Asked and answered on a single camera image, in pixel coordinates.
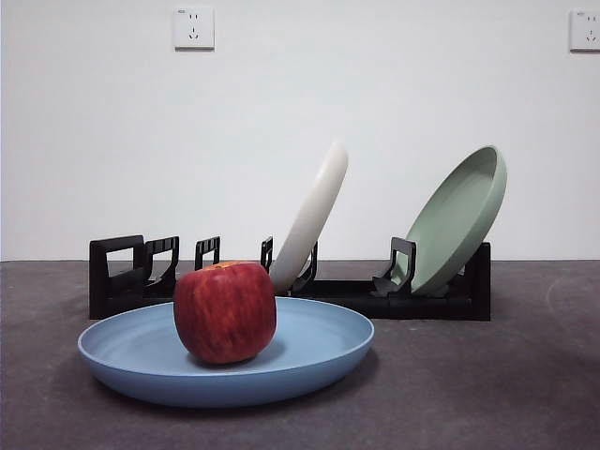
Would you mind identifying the white plate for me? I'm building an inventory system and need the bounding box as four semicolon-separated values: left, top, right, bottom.
269;137;350;293

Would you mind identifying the black plate rack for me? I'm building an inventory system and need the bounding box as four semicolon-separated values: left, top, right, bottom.
87;233;492;323

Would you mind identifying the blue plate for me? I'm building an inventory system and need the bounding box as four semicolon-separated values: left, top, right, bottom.
77;295;375;409

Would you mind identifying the white wall socket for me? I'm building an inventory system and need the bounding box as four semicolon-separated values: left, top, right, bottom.
173;6;217;52
569;8;600;53

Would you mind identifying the green plate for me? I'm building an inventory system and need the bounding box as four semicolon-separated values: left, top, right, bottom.
403;143;508;297

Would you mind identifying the red apple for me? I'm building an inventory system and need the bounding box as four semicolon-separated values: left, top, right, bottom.
172;261;277;366

